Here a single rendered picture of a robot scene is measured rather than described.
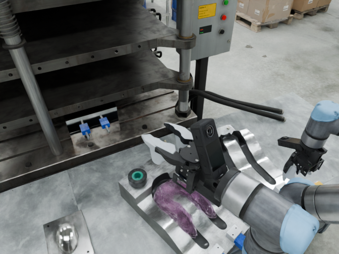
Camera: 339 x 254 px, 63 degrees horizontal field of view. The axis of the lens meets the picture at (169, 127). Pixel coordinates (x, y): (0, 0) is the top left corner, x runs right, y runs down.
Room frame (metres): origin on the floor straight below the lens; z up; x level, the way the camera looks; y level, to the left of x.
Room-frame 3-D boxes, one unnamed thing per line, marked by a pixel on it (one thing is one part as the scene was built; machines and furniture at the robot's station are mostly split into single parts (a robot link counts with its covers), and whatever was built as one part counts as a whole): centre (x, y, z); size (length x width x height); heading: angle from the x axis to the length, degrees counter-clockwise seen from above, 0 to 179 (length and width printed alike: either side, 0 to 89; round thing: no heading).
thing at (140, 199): (0.62, -0.05, 0.86); 0.50 x 0.26 x 0.11; 44
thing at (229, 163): (0.84, -0.33, 0.92); 0.35 x 0.16 x 0.09; 27
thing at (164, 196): (0.62, -0.05, 0.90); 0.26 x 0.18 x 0.08; 44
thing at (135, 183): (0.72, 0.13, 0.93); 0.08 x 0.08 x 0.04
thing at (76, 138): (1.33, 0.52, 0.87); 0.50 x 0.27 x 0.17; 27
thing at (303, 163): (0.65, -0.49, 1.15); 0.09 x 0.08 x 0.12; 26
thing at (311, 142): (0.66, -0.49, 1.23); 0.08 x 0.08 x 0.05
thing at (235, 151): (0.86, -0.33, 0.87); 0.50 x 0.26 x 0.14; 27
